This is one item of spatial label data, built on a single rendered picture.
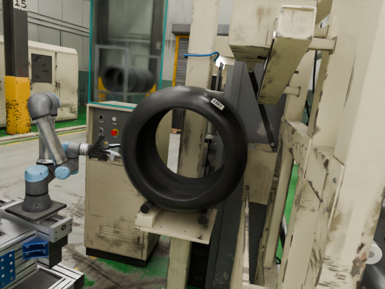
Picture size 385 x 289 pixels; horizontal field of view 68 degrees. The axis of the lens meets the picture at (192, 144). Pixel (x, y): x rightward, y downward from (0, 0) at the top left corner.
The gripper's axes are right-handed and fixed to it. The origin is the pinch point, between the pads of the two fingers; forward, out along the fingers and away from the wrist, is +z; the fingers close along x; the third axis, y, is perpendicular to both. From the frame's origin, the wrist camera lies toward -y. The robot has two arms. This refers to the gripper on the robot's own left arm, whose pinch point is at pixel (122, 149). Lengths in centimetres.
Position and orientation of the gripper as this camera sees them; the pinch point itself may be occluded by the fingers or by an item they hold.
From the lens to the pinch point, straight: 177.7
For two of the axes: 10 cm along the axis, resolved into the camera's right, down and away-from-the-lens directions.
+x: 0.6, 3.6, -9.3
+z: 9.9, 0.9, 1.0
